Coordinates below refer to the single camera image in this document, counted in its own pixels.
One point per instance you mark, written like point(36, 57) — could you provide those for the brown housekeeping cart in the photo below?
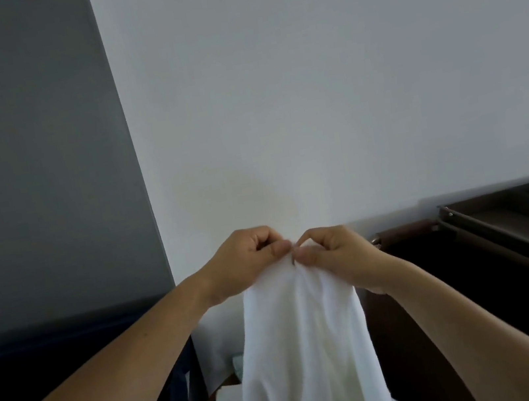
point(481, 273)

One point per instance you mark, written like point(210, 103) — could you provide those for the person's right hand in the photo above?
point(349, 259)

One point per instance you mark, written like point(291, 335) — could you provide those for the person's left hand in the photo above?
point(240, 266)

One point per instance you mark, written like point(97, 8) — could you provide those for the navy laundry hamper white frame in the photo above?
point(45, 362)

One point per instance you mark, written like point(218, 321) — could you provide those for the person's right forearm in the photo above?
point(491, 337)

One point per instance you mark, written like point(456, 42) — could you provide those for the grey door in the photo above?
point(27, 155)

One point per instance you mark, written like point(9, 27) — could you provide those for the teal white boxes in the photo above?
point(238, 366)

